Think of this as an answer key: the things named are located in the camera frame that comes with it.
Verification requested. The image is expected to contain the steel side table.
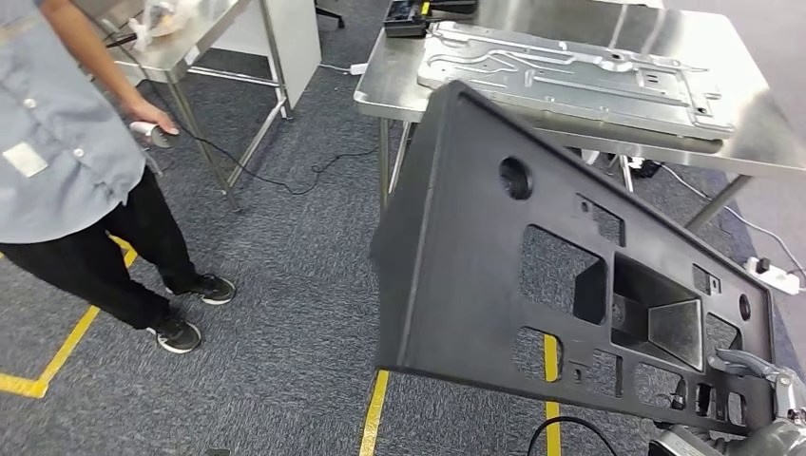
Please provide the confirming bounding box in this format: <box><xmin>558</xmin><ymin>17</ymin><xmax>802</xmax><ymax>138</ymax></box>
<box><xmin>72</xmin><ymin>0</ymin><xmax>297</xmax><ymax>214</ymax></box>

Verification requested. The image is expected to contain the person's left hand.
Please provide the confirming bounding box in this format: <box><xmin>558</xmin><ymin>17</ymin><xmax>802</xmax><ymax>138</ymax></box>
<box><xmin>124</xmin><ymin>99</ymin><xmax>182</xmax><ymax>139</ymax></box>

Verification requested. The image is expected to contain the steel workbench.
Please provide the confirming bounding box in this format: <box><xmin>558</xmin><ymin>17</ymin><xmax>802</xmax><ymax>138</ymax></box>
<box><xmin>352</xmin><ymin>0</ymin><xmax>806</xmax><ymax>236</ymax></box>

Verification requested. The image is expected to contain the person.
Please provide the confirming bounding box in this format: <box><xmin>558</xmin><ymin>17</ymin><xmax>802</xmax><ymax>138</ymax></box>
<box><xmin>0</xmin><ymin>0</ymin><xmax>238</xmax><ymax>355</ymax></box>

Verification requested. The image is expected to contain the clear plastic bag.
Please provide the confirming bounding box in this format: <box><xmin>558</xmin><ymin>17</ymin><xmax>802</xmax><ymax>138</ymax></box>
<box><xmin>128</xmin><ymin>0</ymin><xmax>197</xmax><ymax>51</ymax></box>

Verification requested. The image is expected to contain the black remote controller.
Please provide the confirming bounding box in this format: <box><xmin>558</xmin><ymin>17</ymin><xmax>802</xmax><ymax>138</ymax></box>
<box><xmin>382</xmin><ymin>0</ymin><xmax>435</xmax><ymax>38</ymax></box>

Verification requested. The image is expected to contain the white cabinet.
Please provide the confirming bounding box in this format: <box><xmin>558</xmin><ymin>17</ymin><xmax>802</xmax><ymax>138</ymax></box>
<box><xmin>210</xmin><ymin>0</ymin><xmax>322</xmax><ymax>109</ymax></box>

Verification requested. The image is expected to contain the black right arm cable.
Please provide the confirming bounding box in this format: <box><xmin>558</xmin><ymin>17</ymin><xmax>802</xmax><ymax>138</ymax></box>
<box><xmin>526</xmin><ymin>415</ymin><xmax>622</xmax><ymax>456</ymax></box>

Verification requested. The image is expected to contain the white power strip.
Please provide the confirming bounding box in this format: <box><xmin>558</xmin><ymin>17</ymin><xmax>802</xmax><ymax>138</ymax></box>
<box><xmin>744</xmin><ymin>256</ymin><xmax>803</xmax><ymax>296</ymax></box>

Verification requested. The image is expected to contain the yellow floor tape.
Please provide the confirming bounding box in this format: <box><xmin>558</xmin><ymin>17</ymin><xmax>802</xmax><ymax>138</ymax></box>
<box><xmin>0</xmin><ymin>236</ymin><xmax>140</xmax><ymax>400</ymax></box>
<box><xmin>358</xmin><ymin>333</ymin><xmax>562</xmax><ymax>456</ymax></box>

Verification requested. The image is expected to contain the stamped metal plate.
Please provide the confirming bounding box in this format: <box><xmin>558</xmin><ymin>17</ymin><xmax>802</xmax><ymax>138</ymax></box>
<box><xmin>415</xmin><ymin>20</ymin><xmax>737</xmax><ymax>141</ymax></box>

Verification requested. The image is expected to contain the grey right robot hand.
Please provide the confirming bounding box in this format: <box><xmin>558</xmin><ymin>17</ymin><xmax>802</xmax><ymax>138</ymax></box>
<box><xmin>708</xmin><ymin>349</ymin><xmax>806</xmax><ymax>456</ymax></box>

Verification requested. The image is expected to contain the white power adapter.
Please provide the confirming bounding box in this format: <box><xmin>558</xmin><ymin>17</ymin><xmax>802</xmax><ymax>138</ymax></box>
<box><xmin>317</xmin><ymin>61</ymin><xmax>371</xmax><ymax>77</ymax></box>

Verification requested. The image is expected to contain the black plastic plate bracket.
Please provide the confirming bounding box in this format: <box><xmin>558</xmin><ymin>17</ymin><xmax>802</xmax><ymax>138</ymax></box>
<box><xmin>369</xmin><ymin>80</ymin><xmax>777</xmax><ymax>437</ymax></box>

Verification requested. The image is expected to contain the white power cable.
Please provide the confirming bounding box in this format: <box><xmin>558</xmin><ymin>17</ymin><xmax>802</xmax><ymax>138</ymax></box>
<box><xmin>658</xmin><ymin>161</ymin><xmax>806</xmax><ymax>278</ymax></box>

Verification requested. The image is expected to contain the black floor cable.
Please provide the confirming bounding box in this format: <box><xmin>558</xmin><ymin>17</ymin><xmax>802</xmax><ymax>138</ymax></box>
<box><xmin>169</xmin><ymin>128</ymin><xmax>382</xmax><ymax>197</ymax></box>

